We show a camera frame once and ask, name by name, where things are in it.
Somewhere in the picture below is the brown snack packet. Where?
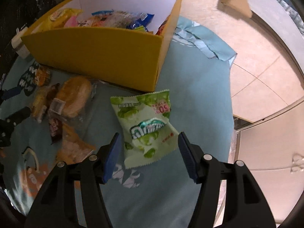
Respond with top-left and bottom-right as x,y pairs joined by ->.
47,116 -> 63,143

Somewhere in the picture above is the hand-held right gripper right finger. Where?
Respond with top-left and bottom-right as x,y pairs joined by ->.
178,132 -> 277,228

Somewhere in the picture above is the yellow cardboard box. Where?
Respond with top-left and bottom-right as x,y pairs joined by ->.
21,0 -> 183,93

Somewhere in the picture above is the clear rice bar packet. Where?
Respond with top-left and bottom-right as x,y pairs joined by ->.
102,11 -> 139,28

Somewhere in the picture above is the red snack packet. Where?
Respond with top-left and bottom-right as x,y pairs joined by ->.
155,15 -> 171,36

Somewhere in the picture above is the yellow snack packet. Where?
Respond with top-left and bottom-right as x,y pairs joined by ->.
44,8 -> 82,28

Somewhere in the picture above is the light blue printed cloth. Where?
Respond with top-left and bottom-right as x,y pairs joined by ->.
0,17 -> 238,228

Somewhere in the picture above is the green white candy packet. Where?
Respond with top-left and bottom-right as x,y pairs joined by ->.
110,89 -> 179,170

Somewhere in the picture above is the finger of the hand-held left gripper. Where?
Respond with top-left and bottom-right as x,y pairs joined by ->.
5,106 -> 31,125
0,85 -> 23,101

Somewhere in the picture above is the blue snack packet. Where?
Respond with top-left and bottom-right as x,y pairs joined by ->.
126,13 -> 155,30

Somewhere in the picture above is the wrapped round bread bun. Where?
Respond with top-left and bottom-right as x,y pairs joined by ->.
49,76 -> 98,124

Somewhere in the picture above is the pink packet of yellow crackers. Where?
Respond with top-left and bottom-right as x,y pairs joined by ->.
64,15 -> 80,28

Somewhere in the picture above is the clear orange cracker packet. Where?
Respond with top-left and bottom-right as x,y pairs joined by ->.
56,123 -> 97,165

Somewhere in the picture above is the yellow cake packet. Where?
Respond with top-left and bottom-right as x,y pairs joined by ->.
31,84 -> 60,123

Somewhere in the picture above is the small orange white snack packet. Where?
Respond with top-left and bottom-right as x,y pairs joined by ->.
36,68 -> 52,87

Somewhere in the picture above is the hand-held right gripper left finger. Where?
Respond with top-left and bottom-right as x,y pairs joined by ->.
25,133 -> 121,228

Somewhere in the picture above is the dark carved wooden furniture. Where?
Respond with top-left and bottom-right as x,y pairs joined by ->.
0,0 -> 64,76

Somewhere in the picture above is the white cabinet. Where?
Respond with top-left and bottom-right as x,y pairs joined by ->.
231,95 -> 304,228

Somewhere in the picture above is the blue white label packet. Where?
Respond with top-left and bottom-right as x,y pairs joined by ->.
91,9 -> 114,17

